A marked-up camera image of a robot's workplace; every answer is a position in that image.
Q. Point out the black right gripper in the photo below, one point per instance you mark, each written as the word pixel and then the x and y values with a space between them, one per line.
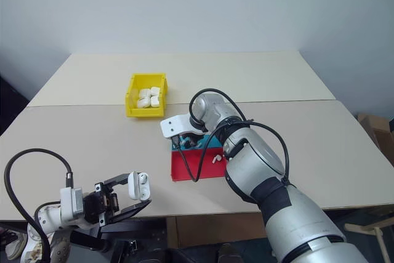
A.
pixel 192 138

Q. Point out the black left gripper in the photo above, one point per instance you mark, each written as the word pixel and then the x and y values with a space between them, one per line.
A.
pixel 92 206

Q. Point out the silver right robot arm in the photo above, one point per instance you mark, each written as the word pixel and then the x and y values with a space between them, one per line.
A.
pixel 255 164

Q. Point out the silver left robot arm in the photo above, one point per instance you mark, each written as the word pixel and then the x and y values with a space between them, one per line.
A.
pixel 53 215

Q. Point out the yellow plastic bin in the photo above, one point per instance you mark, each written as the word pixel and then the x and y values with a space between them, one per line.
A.
pixel 132 112

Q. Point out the brown cardboard box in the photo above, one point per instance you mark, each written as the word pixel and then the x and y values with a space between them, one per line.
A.
pixel 380 133

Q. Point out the teal plastic tray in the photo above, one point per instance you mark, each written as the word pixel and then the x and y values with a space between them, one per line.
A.
pixel 213 143

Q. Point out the white earbud red tray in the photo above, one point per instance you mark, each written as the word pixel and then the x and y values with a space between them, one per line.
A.
pixel 218 157

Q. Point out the red plastic tray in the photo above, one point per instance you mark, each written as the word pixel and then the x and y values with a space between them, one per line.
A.
pixel 212 170

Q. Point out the beige shoe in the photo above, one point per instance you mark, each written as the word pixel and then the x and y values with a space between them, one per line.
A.
pixel 13 244

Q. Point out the dark rounded shape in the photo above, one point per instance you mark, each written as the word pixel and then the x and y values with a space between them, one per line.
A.
pixel 230 253

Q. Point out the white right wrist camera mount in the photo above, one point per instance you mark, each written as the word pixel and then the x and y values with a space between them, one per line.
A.
pixel 175 124

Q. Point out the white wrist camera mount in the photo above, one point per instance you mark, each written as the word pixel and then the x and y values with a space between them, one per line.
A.
pixel 175 124
pixel 70 203

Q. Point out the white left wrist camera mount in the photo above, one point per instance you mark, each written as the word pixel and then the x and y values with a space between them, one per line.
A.
pixel 70 203

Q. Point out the light wooden frame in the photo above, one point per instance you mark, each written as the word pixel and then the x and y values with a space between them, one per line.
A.
pixel 369 227

